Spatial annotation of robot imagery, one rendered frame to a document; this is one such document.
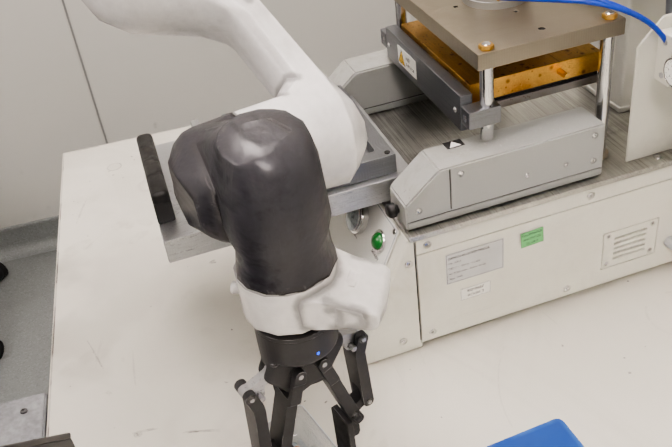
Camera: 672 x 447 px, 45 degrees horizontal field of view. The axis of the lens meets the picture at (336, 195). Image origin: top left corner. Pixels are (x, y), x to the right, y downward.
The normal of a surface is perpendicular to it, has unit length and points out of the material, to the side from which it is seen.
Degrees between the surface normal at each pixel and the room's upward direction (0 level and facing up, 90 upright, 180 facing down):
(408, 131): 0
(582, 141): 90
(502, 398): 0
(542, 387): 0
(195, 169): 38
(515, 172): 90
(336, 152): 80
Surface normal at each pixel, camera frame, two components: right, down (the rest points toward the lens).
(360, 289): 0.18, -0.76
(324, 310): 0.00, 0.58
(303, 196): 0.56, 0.32
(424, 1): -0.11, -0.82
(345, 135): 0.39, 0.21
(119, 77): 0.25, 0.52
